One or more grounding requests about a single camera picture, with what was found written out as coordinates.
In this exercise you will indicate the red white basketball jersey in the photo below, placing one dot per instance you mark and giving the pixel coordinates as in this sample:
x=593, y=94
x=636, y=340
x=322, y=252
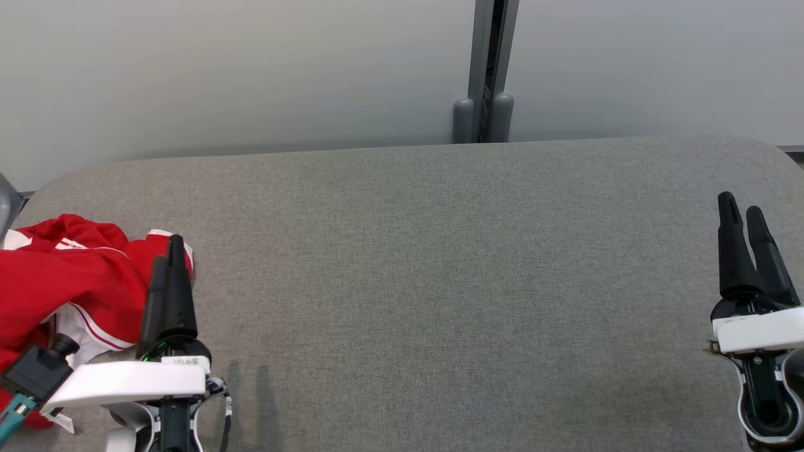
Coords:
x=94, y=333

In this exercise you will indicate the grey metal frame leg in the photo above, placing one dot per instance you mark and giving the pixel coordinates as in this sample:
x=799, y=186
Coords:
x=7, y=207

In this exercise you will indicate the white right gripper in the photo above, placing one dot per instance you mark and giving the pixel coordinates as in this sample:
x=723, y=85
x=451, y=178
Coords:
x=763, y=329

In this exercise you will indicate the grey partition joint post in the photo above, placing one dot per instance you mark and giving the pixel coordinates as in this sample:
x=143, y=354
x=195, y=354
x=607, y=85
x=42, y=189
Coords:
x=482, y=50

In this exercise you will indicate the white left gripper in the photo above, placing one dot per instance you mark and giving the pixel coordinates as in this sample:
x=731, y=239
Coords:
x=125, y=380

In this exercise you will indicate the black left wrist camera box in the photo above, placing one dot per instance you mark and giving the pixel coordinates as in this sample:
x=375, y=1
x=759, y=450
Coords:
x=34, y=370

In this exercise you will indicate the red white basketball shorts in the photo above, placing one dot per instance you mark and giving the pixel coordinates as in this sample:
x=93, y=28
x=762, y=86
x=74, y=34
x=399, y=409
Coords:
x=63, y=276

